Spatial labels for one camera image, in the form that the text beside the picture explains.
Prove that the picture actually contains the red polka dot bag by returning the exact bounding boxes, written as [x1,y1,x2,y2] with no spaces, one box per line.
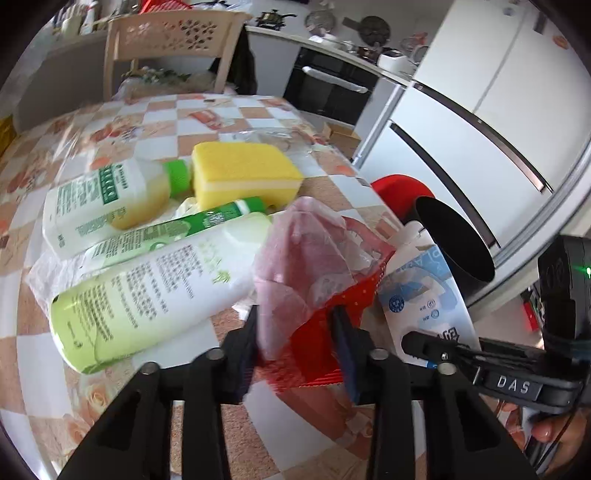
[259,266,385,392]

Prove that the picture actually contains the light green lotion bottle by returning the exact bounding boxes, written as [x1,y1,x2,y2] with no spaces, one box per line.
[50,213,271,374]

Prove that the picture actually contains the pink plastic bag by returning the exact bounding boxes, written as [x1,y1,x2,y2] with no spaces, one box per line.
[252,196,393,361]

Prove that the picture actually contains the white detergent bottle green cap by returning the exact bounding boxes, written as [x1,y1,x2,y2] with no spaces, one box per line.
[42,158,192,260]

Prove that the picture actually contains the person's hand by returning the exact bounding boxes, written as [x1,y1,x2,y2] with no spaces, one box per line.
[531,408,590,475]

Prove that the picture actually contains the red plastic stool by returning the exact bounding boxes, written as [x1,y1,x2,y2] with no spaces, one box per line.
[372,174,435,223]

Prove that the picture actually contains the green white tube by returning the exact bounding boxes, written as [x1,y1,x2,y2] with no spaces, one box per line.
[71,197,266,274]

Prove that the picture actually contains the cardboard box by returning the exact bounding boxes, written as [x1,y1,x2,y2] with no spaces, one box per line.
[322,122,362,159]

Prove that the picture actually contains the white refrigerator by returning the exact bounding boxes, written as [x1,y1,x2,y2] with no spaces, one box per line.
[353,1,590,318]

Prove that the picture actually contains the yellow sponge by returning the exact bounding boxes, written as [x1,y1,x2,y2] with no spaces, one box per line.
[191,141,304,210]

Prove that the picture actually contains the black built-in oven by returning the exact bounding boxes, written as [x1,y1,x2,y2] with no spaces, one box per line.
[283,47,378,125]

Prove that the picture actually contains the black garment on chair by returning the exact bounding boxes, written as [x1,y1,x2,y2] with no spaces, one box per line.
[228,27,257,95]

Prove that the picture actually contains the beige plastic chair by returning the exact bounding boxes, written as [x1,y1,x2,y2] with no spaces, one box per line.
[103,9,252,100]

